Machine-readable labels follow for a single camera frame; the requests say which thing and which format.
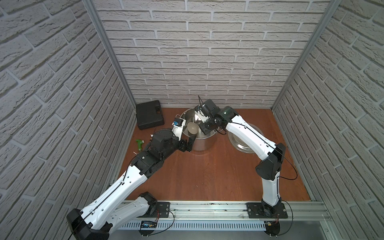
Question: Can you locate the beige plastic ladle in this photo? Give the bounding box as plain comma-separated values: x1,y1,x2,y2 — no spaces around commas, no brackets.
187,122,200,136

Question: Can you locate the stainless steel pot lid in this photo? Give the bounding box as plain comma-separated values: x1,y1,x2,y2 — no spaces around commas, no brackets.
226,122,269,159

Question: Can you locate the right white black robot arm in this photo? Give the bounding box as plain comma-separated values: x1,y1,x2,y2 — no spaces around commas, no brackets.
194,100,286,218

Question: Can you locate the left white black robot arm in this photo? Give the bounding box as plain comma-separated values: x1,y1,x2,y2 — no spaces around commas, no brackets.
67,129,196,240

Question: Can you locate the green plastic tool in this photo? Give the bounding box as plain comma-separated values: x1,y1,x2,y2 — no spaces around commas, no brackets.
136,139,145,152

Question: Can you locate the black plastic tool case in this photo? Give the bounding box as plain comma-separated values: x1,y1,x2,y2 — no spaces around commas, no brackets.
136,100,165,130

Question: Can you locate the left small electronics board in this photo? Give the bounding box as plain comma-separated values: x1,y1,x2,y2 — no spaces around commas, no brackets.
139,221,158,236

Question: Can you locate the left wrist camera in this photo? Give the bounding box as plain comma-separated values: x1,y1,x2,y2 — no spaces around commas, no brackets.
172,118,186,141

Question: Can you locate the aluminium mounting rail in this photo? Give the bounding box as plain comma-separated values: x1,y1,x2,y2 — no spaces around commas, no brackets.
86,199,332,222

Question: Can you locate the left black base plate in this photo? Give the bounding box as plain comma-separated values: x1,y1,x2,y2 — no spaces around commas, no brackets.
139,202,171,219

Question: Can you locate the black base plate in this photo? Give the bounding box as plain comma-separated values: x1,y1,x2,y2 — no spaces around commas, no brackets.
246,202,288,219
139,202,171,219

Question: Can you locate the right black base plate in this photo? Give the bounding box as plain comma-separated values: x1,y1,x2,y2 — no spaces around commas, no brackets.
246,202,288,219

